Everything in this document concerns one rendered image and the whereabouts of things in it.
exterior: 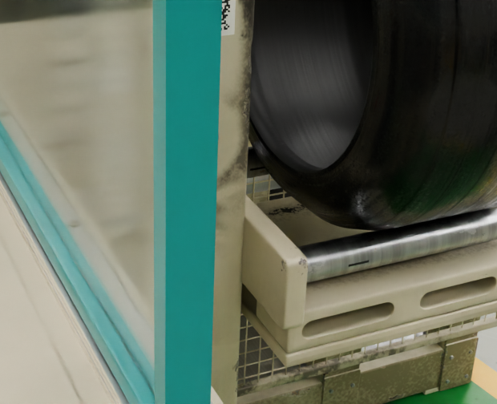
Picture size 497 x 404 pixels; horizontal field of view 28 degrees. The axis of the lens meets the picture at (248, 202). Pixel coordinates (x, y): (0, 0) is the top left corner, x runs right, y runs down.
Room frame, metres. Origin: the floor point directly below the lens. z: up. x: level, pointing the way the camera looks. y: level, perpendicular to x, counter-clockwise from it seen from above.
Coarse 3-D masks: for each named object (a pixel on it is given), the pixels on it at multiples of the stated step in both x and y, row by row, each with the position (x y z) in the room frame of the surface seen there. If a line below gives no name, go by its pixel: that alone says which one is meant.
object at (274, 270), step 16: (256, 208) 1.09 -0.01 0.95; (256, 224) 1.05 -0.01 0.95; (272, 224) 1.05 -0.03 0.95; (256, 240) 1.04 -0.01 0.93; (272, 240) 1.01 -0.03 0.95; (288, 240) 1.01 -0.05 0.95; (256, 256) 1.04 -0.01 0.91; (272, 256) 1.00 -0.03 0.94; (288, 256) 0.98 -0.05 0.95; (304, 256) 0.98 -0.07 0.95; (256, 272) 1.03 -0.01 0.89; (272, 272) 1.00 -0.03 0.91; (288, 272) 0.97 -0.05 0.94; (304, 272) 0.97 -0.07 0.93; (256, 288) 1.03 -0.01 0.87; (272, 288) 1.00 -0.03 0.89; (288, 288) 0.97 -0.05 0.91; (304, 288) 0.98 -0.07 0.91; (272, 304) 0.99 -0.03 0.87; (288, 304) 0.97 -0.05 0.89; (304, 304) 0.98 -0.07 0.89; (288, 320) 0.97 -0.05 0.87
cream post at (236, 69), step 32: (224, 64) 1.05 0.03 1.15; (224, 96) 1.05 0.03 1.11; (224, 128) 1.05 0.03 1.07; (224, 160) 1.05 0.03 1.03; (224, 192) 1.05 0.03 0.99; (224, 224) 1.05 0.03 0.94; (224, 256) 1.06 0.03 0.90; (224, 288) 1.06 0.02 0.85; (224, 320) 1.06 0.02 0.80; (224, 352) 1.06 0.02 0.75; (224, 384) 1.06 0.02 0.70
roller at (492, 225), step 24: (456, 216) 1.14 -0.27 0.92; (480, 216) 1.15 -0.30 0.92; (336, 240) 1.07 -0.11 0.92; (360, 240) 1.07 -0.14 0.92; (384, 240) 1.08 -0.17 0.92; (408, 240) 1.09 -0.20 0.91; (432, 240) 1.10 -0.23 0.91; (456, 240) 1.12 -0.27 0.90; (480, 240) 1.14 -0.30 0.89; (312, 264) 1.03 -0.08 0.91; (336, 264) 1.04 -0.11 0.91; (360, 264) 1.05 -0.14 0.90; (384, 264) 1.07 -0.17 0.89
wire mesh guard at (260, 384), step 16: (480, 320) 1.79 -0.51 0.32; (496, 320) 1.80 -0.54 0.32; (432, 336) 1.73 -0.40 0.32; (448, 336) 1.74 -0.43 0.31; (352, 352) 1.64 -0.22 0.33; (368, 352) 1.66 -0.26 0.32; (384, 352) 1.67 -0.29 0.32; (400, 352) 1.69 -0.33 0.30; (272, 368) 1.56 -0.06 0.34; (304, 368) 1.60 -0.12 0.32; (320, 368) 1.60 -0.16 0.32; (336, 368) 1.62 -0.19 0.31; (240, 384) 1.54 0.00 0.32; (256, 384) 1.54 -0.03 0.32; (272, 384) 1.55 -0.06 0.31
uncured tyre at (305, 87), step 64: (256, 0) 1.44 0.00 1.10; (320, 0) 1.49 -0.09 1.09; (384, 0) 1.01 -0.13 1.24; (448, 0) 0.97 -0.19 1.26; (256, 64) 1.40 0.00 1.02; (320, 64) 1.44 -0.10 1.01; (384, 64) 0.99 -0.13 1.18; (448, 64) 0.96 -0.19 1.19; (256, 128) 1.24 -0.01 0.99; (320, 128) 1.36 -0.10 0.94; (384, 128) 0.99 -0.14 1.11; (448, 128) 0.96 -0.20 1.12; (320, 192) 1.09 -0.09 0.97; (384, 192) 1.01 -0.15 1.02; (448, 192) 1.01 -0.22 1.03
